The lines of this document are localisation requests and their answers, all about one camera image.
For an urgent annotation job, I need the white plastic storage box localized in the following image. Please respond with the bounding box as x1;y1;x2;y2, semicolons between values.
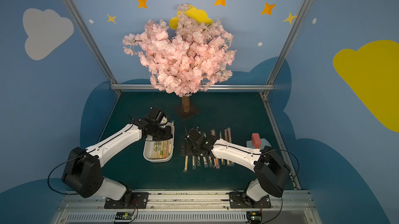
143;122;175;163

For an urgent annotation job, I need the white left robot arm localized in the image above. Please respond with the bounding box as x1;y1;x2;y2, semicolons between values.
61;108;175;206

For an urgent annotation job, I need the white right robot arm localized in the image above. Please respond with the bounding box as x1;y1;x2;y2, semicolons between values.
185;128;291;202

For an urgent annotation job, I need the wrapped chopsticks panda print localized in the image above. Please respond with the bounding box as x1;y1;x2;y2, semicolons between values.
152;141;164;160

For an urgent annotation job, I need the red small brush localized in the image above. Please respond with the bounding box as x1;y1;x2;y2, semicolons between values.
251;133;262;149

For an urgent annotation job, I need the light blue dustpan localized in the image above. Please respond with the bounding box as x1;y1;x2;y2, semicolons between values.
246;138;272;149

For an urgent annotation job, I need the pink cherry blossom tree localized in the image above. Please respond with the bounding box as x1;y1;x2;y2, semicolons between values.
122;4;236;113

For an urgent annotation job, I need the right black controller board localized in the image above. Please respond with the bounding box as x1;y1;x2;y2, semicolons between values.
245;212;262;224

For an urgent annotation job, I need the left green circuit board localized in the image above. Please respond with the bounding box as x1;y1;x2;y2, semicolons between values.
114;212;134;223

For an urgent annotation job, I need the left floor edge rail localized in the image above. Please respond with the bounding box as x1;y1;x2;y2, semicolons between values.
97;94;121;143

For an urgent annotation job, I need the floor edge rail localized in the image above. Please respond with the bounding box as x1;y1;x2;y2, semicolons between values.
97;94;121;143
260;93;302;190

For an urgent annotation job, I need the horizontal aluminium back rail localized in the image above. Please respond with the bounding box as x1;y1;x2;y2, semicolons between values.
110;83;274;92

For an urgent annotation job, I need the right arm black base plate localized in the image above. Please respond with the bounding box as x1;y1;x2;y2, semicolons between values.
228;190;272;209

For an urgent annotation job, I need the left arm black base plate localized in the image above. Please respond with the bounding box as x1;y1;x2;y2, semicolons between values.
104;191;149;209

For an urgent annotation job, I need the right floor edge rail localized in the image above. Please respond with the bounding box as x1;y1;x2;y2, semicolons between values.
260;93;302;190

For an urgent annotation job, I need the right aluminium corner post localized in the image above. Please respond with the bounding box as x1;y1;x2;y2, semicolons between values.
262;0;314;98

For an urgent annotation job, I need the aluminium corner post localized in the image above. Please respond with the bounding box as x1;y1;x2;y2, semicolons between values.
262;0;314;98
62;0;117;85

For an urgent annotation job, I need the front aluminium mounting rail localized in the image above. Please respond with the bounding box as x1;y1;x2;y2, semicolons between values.
52;190;322;224

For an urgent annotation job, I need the left aluminium corner post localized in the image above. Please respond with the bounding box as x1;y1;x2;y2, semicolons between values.
62;0;117;85

